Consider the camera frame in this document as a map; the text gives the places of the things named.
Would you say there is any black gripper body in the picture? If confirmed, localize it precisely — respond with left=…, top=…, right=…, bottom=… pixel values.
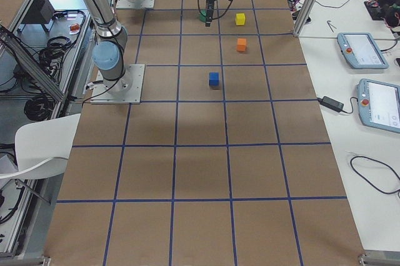
left=206, top=0, right=216, bottom=16

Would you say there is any orange block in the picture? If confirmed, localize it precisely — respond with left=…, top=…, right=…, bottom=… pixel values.
left=236, top=38, right=247, bottom=52

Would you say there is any far teach pendant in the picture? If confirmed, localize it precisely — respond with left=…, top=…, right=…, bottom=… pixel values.
left=337, top=32, right=389, bottom=69

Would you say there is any blue block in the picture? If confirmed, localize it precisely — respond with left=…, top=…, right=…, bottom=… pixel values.
left=208, top=72, right=219, bottom=87

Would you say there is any teach pendant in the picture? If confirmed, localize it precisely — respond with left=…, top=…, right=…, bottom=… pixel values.
left=357, top=79, right=399, bottom=133
left=337, top=32, right=389, bottom=69

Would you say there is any black looped cable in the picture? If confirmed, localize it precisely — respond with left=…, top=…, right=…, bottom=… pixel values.
left=349, top=154, right=400, bottom=199

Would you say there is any black power adapter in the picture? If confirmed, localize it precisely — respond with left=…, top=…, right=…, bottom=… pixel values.
left=317, top=96, right=344, bottom=112

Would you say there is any near teach pendant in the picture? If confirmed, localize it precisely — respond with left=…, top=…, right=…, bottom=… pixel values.
left=357, top=79, right=399, bottom=133

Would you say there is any yellow block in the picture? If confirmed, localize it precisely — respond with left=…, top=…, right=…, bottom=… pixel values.
left=235, top=13, right=246, bottom=26

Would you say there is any grey box on shelf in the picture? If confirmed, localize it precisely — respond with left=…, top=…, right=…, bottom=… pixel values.
left=21, top=0, right=56, bottom=32

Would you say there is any green block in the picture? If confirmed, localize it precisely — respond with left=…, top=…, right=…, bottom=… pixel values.
left=199, top=9, right=206, bottom=23

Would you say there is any white chair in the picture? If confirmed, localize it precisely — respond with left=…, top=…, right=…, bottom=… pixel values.
left=1, top=114, right=81, bottom=180

